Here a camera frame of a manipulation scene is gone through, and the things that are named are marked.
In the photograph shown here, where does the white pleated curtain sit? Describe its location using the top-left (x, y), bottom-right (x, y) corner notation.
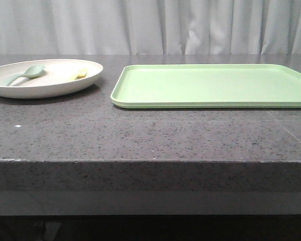
top-left (0, 1), bottom-right (301, 55)

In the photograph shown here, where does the yellow plastic fork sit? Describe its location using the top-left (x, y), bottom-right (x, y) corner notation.
top-left (66, 68), bottom-right (87, 81)

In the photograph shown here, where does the light green rectangular tray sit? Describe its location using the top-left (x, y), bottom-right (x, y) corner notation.
top-left (110, 64), bottom-right (301, 108)

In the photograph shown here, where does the pale green plastic spoon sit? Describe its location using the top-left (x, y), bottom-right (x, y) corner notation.
top-left (0, 65), bottom-right (45, 86)

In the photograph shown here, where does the white round plate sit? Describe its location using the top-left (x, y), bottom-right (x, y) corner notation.
top-left (0, 59), bottom-right (103, 99)

